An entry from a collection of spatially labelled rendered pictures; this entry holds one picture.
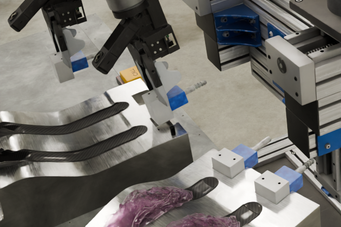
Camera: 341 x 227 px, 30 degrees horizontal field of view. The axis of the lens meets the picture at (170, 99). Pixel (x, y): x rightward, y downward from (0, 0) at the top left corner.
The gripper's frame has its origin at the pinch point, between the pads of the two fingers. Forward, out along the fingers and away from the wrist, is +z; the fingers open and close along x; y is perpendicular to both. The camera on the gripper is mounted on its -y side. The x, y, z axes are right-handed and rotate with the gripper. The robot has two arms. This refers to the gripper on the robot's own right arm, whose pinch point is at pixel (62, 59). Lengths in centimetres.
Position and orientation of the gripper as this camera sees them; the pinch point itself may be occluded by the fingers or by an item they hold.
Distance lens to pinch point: 149.6
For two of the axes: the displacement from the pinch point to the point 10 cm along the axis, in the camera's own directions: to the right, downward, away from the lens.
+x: -4.0, -4.4, 8.0
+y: 9.0, -3.5, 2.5
